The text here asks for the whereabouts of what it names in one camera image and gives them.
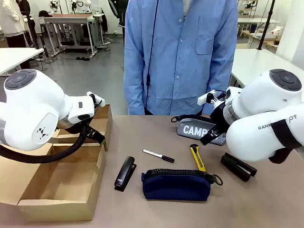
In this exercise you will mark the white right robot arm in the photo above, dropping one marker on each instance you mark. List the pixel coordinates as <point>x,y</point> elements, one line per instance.
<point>261,99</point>

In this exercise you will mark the black stapler with white label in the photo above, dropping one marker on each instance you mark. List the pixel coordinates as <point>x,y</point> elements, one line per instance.
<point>124,171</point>

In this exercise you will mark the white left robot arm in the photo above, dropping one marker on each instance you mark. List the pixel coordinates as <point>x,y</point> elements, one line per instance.
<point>31,107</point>

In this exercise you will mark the grey CAMPUS pouch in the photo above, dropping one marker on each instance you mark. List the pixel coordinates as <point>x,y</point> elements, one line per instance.
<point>190,129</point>

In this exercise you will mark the background table with reddish top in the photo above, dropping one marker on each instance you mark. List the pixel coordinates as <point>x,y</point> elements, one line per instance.
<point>71,17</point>

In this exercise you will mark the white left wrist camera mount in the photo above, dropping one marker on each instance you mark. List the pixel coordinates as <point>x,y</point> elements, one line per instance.
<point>91,94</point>

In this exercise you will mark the black cap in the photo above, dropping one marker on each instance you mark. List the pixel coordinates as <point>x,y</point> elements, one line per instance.
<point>45,13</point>

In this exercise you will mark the large white table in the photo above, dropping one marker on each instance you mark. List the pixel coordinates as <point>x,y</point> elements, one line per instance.
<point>256,61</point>

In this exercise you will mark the wooden background table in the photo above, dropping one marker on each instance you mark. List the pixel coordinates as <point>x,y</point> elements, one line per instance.
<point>254,35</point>

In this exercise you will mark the black tripod pole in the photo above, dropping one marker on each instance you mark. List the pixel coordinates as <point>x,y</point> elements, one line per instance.
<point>267,21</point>

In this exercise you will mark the black stand pole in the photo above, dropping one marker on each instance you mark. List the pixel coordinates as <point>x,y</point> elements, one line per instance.
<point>33,31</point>

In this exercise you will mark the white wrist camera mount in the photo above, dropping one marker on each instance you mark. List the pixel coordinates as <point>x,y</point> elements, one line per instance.
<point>202,99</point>
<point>91,94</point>

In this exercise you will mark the background person in white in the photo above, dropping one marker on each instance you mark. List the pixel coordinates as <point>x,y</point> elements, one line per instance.
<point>9,19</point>

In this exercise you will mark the navy zipper pencil case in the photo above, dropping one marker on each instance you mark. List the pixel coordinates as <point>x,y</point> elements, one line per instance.
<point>175,187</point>

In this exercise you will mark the person torso in blue shirt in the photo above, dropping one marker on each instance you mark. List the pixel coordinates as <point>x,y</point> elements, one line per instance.
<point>180,59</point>

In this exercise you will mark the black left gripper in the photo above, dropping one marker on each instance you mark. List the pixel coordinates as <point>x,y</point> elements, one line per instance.
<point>71,129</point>

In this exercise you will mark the yellow utility knife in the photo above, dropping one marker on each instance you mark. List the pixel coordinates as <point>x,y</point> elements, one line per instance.
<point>198,159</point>

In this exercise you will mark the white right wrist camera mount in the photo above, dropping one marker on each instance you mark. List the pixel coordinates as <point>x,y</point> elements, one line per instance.
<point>202,99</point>

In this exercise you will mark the white side table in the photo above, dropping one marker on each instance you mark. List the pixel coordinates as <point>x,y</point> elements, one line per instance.
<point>16,57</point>

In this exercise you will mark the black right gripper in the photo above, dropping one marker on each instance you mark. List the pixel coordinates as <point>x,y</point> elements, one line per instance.
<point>219,118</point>

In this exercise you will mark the brown cardboard box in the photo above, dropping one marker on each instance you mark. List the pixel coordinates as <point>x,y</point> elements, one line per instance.
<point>61,171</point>

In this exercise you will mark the white marker with black cap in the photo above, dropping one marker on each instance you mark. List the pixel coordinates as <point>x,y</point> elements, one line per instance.
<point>154,154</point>

